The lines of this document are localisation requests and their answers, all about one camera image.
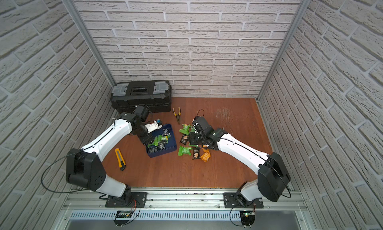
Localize green cookie packet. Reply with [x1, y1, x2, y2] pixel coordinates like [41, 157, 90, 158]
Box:
[178, 146, 193, 156]
[179, 124, 191, 135]

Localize black cookie packet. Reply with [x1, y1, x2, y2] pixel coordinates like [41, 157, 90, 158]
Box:
[192, 147, 200, 160]
[180, 134, 189, 145]

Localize dark blue storage box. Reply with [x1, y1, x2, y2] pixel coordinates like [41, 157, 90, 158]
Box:
[146, 124, 177, 158]

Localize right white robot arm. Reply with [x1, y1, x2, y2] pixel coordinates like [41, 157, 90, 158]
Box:
[189, 129, 291, 203]

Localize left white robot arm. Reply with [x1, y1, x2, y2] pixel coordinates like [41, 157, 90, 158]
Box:
[66, 112, 162, 197]

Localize yellow black pliers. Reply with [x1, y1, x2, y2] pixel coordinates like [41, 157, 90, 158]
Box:
[173, 107, 181, 125]

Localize yellow utility knife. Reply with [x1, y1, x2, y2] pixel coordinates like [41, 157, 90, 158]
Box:
[115, 148, 126, 171]

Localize black plastic toolbox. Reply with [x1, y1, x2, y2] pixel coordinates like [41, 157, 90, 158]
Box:
[110, 80, 172, 113]

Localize left control board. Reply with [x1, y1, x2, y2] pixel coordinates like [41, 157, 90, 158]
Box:
[114, 211, 135, 227]

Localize control board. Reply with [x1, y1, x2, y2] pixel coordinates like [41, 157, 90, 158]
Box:
[114, 211, 135, 227]
[239, 211, 256, 228]

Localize right control board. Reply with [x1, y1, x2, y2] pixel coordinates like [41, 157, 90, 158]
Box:
[239, 211, 256, 228]

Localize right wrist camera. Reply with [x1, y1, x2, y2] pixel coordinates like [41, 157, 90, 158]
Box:
[192, 116, 214, 135]

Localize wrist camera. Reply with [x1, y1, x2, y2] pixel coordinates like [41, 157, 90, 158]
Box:
[133, 105, 150, 122]
[192, 116, 214, 135]

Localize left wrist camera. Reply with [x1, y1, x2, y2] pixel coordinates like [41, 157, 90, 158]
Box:
[133, 105, 150, 122]

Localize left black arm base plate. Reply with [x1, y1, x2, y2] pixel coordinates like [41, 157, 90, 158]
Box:
[105, 192, 148, 208]

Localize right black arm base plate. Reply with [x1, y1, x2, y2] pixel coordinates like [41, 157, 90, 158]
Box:
[223, 192, 264, 209]

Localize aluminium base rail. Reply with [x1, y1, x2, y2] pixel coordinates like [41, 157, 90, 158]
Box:
[59, 187, 308, 222]

